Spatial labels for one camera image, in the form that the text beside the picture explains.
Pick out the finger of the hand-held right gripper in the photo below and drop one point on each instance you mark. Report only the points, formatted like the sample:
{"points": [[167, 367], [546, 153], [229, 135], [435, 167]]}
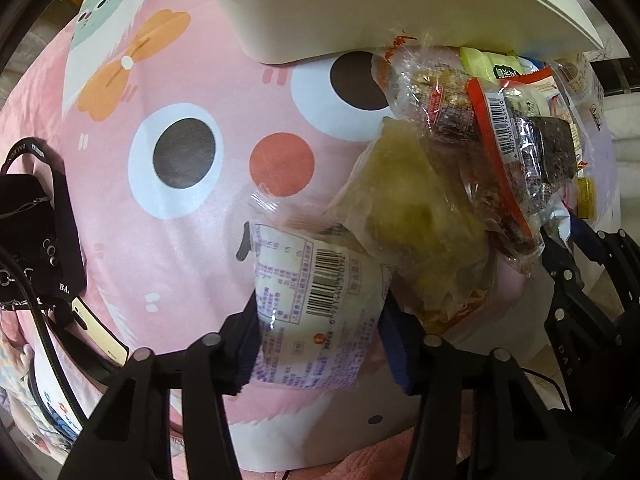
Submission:
{"points": [[567, 280], [617, 252]]}

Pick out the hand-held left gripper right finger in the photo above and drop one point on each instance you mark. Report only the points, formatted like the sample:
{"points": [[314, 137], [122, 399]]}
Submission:
{"points": [[396, 352]]}

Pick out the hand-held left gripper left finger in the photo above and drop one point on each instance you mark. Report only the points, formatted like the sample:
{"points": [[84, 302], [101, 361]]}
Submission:
{"points": [[236, 350]]}

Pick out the purple white snack packet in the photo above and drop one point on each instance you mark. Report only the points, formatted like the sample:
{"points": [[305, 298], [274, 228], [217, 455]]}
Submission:
{"points": [[310, 300]]}

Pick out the yellow puffed snack packet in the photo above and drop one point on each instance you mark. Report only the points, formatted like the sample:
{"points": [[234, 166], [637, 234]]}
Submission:
{"points": [[420, 220]]}

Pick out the white plastic storage box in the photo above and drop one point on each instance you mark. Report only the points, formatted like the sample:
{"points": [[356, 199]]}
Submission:
{"points": [[300, 10]]}

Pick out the black shoulder bag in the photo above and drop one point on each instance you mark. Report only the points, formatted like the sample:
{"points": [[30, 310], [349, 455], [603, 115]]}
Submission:
{"points": [[30, 225]]}

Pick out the pink printed blanket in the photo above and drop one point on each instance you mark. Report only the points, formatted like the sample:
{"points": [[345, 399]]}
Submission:
{"points": [[175, 260]]}

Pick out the red-edged dark bar packet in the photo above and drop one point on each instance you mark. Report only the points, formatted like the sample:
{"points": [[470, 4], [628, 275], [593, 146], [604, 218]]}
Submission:
{"points": [[545, 150]]}

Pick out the beige phone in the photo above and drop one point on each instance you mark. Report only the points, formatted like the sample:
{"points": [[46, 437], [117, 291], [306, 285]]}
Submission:
{"points": [[97, 332]]}

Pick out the white printed cloth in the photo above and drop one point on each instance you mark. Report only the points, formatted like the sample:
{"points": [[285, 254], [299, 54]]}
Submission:
{"points": [[45, 400]]}

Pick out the clear nut bar packet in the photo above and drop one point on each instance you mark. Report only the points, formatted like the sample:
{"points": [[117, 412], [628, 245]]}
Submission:
{"points": [[440, 95]]}

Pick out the yellow green snack packet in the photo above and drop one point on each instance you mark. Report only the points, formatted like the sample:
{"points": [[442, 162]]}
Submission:
{"points": [[475, 60]]}

